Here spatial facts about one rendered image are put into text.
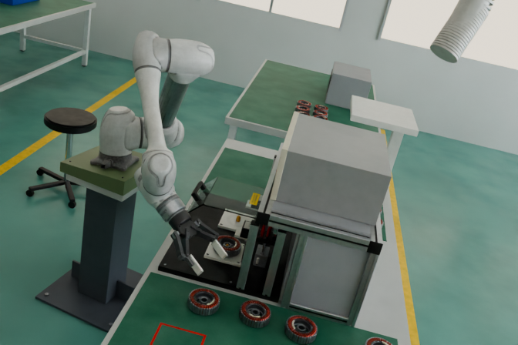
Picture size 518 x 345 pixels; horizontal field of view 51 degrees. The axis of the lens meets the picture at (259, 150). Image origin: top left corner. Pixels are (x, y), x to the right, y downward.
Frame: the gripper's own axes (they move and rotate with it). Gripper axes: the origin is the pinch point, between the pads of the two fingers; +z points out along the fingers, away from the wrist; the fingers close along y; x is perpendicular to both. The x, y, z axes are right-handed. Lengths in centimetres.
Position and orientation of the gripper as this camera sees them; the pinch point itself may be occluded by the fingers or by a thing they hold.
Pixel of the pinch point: (211, 262)
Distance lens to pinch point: 188.8
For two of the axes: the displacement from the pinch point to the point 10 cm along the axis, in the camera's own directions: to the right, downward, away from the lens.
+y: -5.4, 2.3, -8.1
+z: 6.1, 7.7, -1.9
